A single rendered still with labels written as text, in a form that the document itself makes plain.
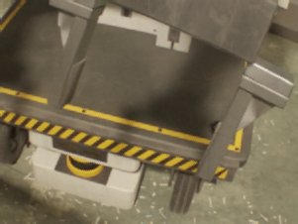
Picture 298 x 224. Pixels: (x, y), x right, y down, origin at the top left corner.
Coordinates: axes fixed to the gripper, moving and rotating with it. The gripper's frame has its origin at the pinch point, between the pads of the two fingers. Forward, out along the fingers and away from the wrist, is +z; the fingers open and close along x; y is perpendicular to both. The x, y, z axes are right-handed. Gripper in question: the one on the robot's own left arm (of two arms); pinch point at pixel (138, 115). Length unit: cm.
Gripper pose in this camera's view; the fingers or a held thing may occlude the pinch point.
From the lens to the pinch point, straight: 39.6
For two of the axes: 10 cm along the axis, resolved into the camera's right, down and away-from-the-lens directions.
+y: -2.5, 3.1, -9.2
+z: -3.6, 8.5, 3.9
